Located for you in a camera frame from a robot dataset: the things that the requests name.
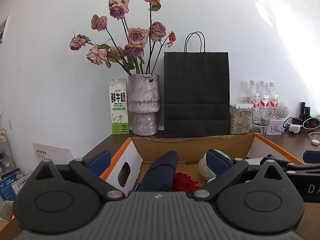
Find cardboard box orange rim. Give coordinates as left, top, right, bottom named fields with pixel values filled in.
left=100, top=134, right=301, bottom=194

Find red artificial flower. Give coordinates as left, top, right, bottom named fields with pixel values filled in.
left=171, top=172, right=200, bottom=193

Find clear jar with seeds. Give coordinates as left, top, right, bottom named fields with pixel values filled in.
left=229, top=102, right=252, bottom=135

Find white round speaker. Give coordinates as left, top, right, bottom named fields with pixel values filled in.
left=276, top=102, right=290, bottom=119

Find empty drinking glass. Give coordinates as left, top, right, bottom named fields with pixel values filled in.
left=252, top=107, right=271, bottom=136

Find white green milk carton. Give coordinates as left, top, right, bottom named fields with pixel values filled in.
left=109, top=78, right=129, bottom=134

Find black paper bag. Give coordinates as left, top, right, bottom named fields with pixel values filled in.
left=163, top=31, right=230, bottom=137

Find pack of water bottles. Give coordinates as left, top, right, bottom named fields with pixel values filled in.
left=236, top=80, right=279, bottom=109

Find purple textured vase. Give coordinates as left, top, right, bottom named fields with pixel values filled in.
left=128, top=74, right=161, bottom=136

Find blue white booklets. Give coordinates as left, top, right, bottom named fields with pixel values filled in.
left=0, top=168, right=31, bottom=201

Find dried rose bouquet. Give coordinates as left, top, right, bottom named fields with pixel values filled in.
left=69, top=0, right=176, bottom=75

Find white charger with cables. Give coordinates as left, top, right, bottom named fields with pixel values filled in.
left=283, top=116, right=319, bottom=146

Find white board leaning on wall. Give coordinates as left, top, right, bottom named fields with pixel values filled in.
left=33, top=143, right=73, bottom=165

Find wire shelf rack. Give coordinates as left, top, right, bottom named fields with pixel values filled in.
left=0, top=128, right=16, bottom=177

